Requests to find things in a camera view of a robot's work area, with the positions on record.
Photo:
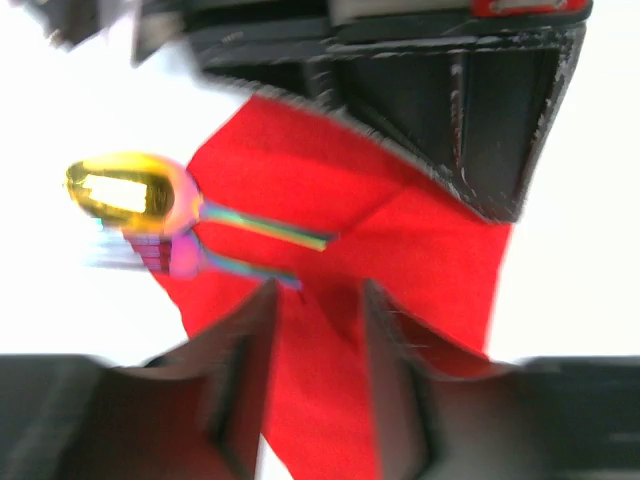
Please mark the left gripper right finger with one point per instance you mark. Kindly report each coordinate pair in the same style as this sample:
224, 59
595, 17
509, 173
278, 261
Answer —
442, 412

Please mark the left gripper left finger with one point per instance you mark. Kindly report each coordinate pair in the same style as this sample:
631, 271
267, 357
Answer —
194, 412

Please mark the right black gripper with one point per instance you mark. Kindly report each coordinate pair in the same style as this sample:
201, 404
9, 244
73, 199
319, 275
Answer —
468, 91

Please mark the red paper napkin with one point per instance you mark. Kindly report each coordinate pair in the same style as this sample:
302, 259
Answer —
438, 260

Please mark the iridescent fork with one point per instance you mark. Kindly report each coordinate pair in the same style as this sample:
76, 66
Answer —
183, 257

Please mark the iridescent spoon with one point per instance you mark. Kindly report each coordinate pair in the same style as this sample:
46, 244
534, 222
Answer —
142, 193

